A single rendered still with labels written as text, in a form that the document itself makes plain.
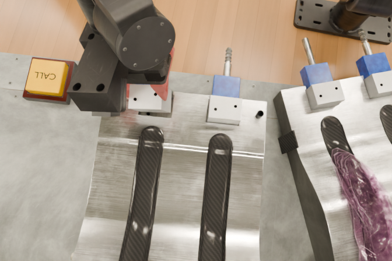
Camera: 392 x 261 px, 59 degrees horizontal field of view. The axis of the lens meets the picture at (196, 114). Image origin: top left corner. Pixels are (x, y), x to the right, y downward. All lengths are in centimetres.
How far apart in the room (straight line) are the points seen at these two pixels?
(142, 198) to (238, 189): 15
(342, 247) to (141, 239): 29
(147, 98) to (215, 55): 23
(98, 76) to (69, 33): 39
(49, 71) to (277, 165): 44
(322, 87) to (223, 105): 18
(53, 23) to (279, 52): 45
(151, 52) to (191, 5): 42
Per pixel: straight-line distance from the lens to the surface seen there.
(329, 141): 63
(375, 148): 65
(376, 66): 69
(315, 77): 63
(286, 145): 63
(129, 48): 31
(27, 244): 67
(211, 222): 55
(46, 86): 66
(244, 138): 55
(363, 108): 67
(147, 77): 43
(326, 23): 76
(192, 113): 55
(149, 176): 54
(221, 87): 55
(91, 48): 39
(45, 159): 67
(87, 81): 36
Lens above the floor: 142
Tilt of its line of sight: 75 degrees down
